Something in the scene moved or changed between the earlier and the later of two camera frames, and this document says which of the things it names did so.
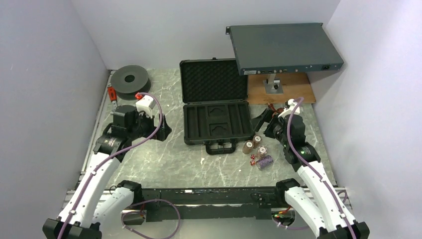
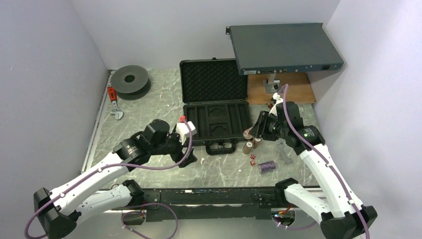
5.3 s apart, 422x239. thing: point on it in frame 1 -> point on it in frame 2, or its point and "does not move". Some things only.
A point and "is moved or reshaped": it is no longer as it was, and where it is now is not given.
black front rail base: [253, 203] does not move
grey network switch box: [265, 49] does not move
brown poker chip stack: [248, 147] does not move
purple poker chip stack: [263, 163] is moved or reshaped
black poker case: [216, 112] does not move
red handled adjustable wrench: [113, 95] does not move
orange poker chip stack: [262, 152] -> [246, 135]
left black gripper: [159, 133] -> [178, 156]
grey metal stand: [273, 85] does not move
